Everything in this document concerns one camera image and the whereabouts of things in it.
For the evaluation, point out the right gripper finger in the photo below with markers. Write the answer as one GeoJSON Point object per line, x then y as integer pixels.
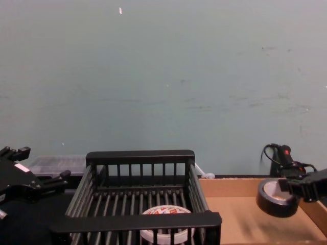
{"type": "Point", "coordinates": [306, 181]}
{"type": "Point", "coordinates": [309, 195]}

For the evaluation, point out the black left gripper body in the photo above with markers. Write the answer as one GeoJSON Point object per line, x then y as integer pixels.
{"type": "Point", "coordinates": [15, 178]}

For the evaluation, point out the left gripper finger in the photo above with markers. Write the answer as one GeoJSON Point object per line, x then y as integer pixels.
{"type": "Point", "coordinates": [51, 185]}
{"type": "Point", "coordinates": [15, 153]}

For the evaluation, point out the roll of silver tape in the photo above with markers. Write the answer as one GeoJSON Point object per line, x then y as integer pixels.
{"type": "Point", "coordinates": [273, 208]}

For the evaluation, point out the roll of white tape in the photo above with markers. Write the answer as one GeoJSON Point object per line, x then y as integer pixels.
{"type": "Point", "coordinates": [163, 211]}

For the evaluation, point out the clear plastic case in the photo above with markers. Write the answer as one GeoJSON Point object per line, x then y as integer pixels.
{"type": "Point", "coordinates": [58, 164]}

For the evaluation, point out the shallow brown cardboard tray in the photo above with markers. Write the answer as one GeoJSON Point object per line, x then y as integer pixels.
{"type": "Point", "coordinates": [237, 219]}

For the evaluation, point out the black rack with steel bars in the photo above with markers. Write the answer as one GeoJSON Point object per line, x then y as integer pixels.
{"type": "Point", "coordinates": [132, 223]}

